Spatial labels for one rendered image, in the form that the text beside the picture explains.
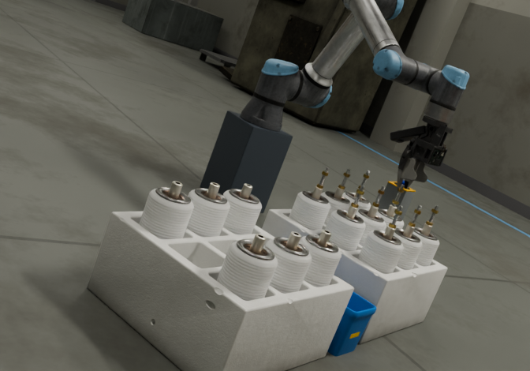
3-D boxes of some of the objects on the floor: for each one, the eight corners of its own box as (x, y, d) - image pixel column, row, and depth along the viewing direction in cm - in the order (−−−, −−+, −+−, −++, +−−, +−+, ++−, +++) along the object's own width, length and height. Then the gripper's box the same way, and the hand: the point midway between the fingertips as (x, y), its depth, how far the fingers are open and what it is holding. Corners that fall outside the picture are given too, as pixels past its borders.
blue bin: (244, 292, 169) (260, 249, 166) (270, 288, 178) (286, 248, 175) (336, 359, 152) (356, 313, 149) (360, 351, 160) (379, 308, 158)
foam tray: (246, 267, 185) (268, 208, 181) (320, 257, 217) (341, 207, 213) (359, 345, 164) (387, 280, 160) (423, 322, 195) (448, 267, 191)
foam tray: (85, 287, 141) (111, 211, 137) (207, 272, 173) (231, 209, 169) (211, 398, 120) (246, 310, 116) (325, 357, 151) (355, 287, 147)
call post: (349, 268, 217) (386, 181, 210) (360, 267, 223) (397, 182, 216) (367, 279, 213) (406, 191, 206) (378, 278, 219) (415, 192, 212)
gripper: (439, 124, 180) (408, 196, 184) (460, 129, 187) (430, 199, 192) (415, 113, 185) (385, 183, 190) (436, 119, 193) (407, 186, 198)
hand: (401, 182), depth 193 cm, fingers open, 3 cm apart
